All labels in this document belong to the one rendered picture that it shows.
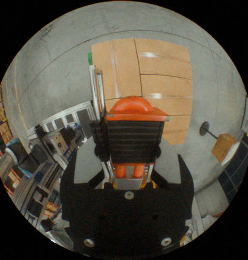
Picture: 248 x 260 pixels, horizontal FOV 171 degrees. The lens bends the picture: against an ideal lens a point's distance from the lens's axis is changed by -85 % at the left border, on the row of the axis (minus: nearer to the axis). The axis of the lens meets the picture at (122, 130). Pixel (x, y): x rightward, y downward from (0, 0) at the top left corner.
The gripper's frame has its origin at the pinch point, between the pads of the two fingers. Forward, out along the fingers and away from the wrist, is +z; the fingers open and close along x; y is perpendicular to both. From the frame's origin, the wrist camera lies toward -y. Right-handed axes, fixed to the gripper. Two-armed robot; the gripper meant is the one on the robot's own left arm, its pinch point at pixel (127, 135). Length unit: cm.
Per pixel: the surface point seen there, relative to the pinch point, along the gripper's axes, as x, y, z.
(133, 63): 7, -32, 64
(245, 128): 731, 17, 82
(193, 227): 98, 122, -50
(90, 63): -54, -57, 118
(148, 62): 20, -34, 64
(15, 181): -676, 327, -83
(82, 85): -69, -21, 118
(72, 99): -92, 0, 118
